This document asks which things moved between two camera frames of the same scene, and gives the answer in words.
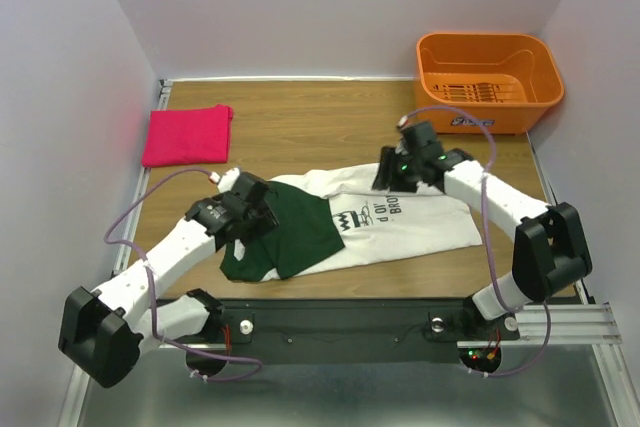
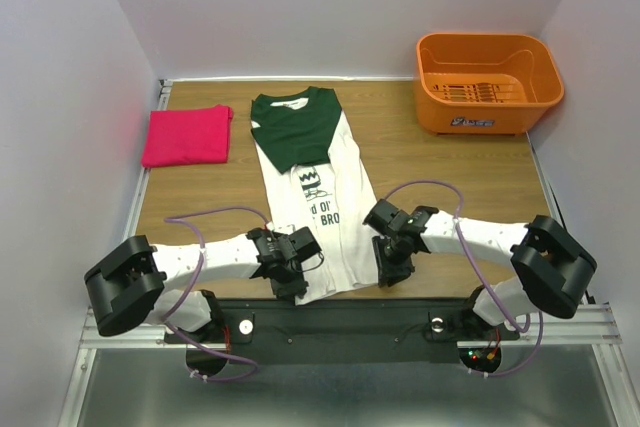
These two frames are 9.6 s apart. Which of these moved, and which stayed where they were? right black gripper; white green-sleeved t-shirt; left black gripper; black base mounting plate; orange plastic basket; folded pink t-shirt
Moved: white green-sleeved t-shirt; right black gripper; left black gripper
Stayed: black base mounting plate; folded pink t-shirt; orange plastic basket
